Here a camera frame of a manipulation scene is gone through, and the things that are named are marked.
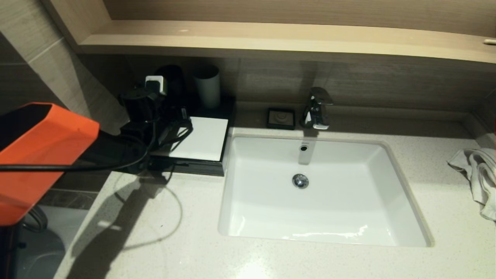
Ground white ceramic sink basin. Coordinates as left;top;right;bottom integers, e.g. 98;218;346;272
218;134;434;248

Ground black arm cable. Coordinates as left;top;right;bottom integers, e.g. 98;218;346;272
0;116;194;173

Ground chrome faucet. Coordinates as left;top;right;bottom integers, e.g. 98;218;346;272
300;88;334;131

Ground white towel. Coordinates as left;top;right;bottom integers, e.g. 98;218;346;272
446;148;496;222

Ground black glossy tray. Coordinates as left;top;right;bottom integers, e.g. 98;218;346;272
182;93;238;136

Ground small white rectangular block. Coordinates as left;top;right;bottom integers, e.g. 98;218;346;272
145;76;167;96

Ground light wooden shelf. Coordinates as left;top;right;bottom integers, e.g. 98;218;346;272
43;0;496;64

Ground black cup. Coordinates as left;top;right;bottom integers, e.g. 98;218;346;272
154;64;187;111

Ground black square soap dish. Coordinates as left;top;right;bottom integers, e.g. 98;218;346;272
266;108;296;131

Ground black box with white top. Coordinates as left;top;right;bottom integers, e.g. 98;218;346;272
149;115;230;167

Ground grey cup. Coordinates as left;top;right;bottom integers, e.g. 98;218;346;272
193;66;221;110

